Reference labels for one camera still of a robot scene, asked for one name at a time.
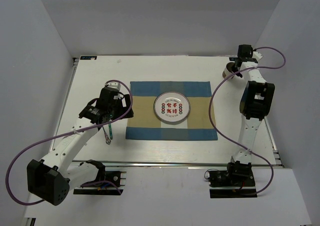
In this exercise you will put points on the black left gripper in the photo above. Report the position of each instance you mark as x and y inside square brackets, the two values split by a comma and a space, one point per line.
[123, 109]

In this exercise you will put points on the blue beige checked placemat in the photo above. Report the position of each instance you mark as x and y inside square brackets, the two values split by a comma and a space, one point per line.
[147, 125]

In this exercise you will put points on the green handled table knife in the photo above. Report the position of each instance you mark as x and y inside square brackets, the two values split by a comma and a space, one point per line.
[110, 131]

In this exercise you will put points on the left blue corner label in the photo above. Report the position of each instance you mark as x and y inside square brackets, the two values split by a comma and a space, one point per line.
[88, 57]

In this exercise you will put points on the iridescent metal fork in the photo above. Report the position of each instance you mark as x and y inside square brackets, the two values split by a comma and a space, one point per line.
[106, 136]

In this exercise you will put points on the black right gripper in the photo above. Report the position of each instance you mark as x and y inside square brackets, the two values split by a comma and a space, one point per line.
[240, 74]

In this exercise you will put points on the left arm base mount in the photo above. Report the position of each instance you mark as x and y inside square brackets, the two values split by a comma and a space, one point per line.
[107, 181]

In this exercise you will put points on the metal cup white sleeve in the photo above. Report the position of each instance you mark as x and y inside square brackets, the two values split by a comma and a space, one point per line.
[228, 70]

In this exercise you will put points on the white plate red lettering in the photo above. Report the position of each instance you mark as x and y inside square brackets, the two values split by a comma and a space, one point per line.
[171, 107]

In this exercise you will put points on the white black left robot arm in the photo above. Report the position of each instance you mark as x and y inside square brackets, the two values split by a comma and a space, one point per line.
[51, 178]

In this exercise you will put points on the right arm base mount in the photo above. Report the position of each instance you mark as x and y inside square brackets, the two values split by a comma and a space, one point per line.
[237, 181]

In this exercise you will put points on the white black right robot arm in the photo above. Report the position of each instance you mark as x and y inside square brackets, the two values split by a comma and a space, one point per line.
[255, 103]

